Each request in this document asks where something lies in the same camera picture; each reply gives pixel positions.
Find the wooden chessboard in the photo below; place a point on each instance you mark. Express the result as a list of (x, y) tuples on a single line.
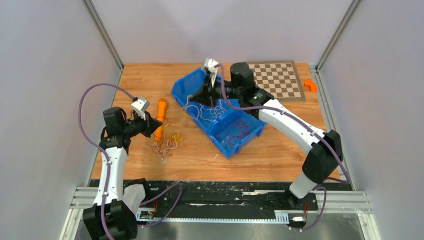
[(279, 78)]

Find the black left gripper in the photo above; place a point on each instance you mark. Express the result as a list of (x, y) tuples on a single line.
[(150, 125)]

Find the orange cylindrical toy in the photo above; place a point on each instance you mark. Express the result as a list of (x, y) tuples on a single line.
[(162, 107)]

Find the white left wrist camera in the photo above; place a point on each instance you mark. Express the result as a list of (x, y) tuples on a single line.
[(139, 106)]

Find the orange curved piece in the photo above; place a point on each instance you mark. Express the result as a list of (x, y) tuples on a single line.
[(311, 85)]

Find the blue plastic compartment bin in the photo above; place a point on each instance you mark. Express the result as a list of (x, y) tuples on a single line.
[(230, 130)]

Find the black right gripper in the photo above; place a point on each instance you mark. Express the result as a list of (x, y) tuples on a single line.
[(207, 95)]

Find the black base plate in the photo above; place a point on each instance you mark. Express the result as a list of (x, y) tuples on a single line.
[(228, 200)]

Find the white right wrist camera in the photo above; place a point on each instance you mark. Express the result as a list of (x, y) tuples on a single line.
[(210, 66)]

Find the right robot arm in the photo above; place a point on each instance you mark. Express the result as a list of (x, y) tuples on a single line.
[(323, 148)]

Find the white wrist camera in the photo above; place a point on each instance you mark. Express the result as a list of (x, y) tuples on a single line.
[(139, 106), (210, 66)]

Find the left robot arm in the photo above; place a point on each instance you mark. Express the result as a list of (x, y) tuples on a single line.
[(112, 215)]

